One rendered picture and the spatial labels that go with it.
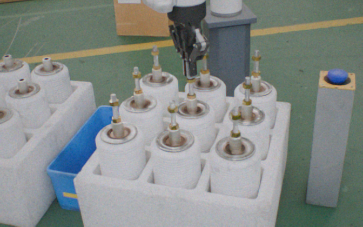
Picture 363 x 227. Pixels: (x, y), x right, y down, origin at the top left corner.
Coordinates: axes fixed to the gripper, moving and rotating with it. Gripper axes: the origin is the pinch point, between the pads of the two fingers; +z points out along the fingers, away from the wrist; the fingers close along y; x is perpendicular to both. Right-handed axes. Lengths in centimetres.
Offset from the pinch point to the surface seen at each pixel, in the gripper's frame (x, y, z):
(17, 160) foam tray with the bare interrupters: 36.3, 12.6, 16.8
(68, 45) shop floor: -1, 112, 35
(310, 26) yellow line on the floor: -96, 70, 35
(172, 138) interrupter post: 9.2, -9.0, 8.5
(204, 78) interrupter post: -7.6, 7.5, 7.8
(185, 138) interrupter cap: 6.4, -8.8, 9.8
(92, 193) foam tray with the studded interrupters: 25.0, -2.7, 19.8
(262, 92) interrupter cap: -16.5, -2.6, 9.7
